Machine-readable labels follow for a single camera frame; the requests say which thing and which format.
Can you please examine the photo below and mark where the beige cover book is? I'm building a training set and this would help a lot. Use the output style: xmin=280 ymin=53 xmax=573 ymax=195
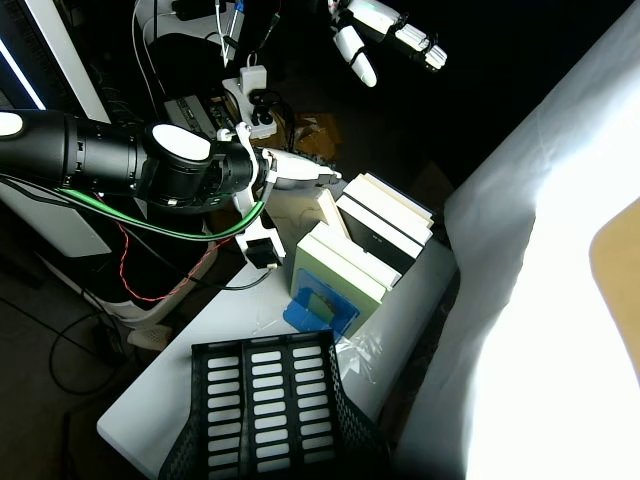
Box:
xmin=264 ymin=185 xmax=352 ymax=257

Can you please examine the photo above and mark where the white power adapter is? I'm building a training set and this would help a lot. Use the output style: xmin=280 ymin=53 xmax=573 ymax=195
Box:
xmin=238 ymin=64 xmax=269 ymax=94

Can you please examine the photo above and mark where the white power strip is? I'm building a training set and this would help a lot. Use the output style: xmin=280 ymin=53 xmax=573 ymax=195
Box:
xmin=222 ymin=74 xmax=279 ymax=140

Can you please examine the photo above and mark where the cream spine book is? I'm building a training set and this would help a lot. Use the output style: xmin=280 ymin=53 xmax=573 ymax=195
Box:
xmin=357 ymin=172 xmax=436 ymax=221

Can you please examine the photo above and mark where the grey metal box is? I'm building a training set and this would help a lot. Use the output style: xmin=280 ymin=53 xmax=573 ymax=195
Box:
xmin=163 ymin=94 xmax=226 ymax=136

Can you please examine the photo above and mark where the black Let It Be book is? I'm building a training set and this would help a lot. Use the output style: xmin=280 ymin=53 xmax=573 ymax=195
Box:
xmin=335 ymin=193 xmax=434 ymax=275

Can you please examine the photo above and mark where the light green cover book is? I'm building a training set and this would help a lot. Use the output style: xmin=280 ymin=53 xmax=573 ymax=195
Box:
xmin=287 ymin=233 xmax=389 ymax=337

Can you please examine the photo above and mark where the blue bookend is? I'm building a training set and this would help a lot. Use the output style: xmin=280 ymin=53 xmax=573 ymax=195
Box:
xmin=282 ymin=267 xmax=361 ymax=346

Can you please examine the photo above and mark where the white framed black panel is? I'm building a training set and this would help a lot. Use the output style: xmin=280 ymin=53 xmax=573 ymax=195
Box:
xmin=0 ymin=0 xmax=112 ymax=124

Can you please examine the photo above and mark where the white backdrop cloth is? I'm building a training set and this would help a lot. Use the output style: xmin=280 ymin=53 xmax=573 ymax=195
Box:
xmin=392 ymin=0 xmax=640 ymax=480

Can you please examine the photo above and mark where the clear plastic film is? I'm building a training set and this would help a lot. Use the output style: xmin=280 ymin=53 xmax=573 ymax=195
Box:
xmin=332 ymin=329 xmax=389 ymax=386

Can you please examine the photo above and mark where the tan cardboard sheet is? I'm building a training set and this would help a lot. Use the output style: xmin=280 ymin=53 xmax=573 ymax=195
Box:
xmin=588 ymin=197 xmax=640 ymax=381

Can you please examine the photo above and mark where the white cabinet panel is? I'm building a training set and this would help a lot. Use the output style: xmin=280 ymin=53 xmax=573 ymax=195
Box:
xmin=0 ymin=182 xmax=112 ymax=260

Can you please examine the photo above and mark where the black mesh file rack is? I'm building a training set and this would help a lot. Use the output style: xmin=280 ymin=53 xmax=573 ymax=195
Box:
xmin=158 ymin=328 xmax=394 ymax=480

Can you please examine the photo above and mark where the wrist camera on white bracket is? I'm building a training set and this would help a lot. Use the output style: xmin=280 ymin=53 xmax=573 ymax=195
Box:
xmin=230 ymin=192 xmax=287 ymax=272

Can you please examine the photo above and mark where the green cable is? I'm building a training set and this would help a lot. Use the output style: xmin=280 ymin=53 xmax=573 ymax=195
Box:
xmin=59 ymin=189 xmax=266 ymax=241

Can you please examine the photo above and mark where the black camera cable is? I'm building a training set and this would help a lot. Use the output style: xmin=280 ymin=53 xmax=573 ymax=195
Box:
xmin=127 ymin=229 xmax=279 ymax=292

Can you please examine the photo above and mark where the red twisted wire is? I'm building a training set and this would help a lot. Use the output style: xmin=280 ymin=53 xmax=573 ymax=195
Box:
xmin=94 ymin=192 xmax=236 ymax=304

